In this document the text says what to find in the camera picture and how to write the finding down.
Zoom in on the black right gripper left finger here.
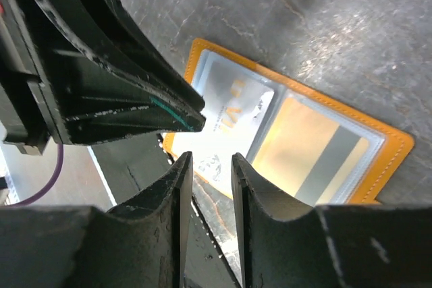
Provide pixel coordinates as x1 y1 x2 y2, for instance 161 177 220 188
1 152 192 287

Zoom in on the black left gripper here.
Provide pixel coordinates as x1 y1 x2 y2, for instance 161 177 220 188
1 0 205 155

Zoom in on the gold card in holder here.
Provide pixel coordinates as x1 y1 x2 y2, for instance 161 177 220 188
252 98 369 206

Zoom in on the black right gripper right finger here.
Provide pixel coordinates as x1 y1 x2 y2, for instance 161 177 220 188
232 154 431 287

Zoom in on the mustard leather card holder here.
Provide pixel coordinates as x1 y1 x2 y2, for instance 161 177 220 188
184 38 414 206

